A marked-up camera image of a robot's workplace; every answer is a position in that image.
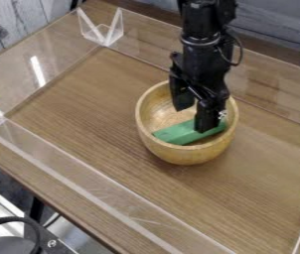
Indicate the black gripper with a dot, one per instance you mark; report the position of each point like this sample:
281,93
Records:
197,78

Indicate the green rectangular block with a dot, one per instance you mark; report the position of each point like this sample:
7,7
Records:
182,134

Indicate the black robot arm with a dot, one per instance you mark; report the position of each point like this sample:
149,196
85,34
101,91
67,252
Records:
205,19

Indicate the brown wooden bowl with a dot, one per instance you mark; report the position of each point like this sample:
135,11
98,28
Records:
156,114

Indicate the black table leg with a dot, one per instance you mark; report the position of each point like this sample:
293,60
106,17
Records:
36,210

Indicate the clear acrylic corner bracket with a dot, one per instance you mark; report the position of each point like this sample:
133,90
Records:
101,34

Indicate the clear acrylic tray enclosure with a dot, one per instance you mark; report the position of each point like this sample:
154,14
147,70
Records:
70,144

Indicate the black metal base plate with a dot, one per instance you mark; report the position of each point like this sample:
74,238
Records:
23,245

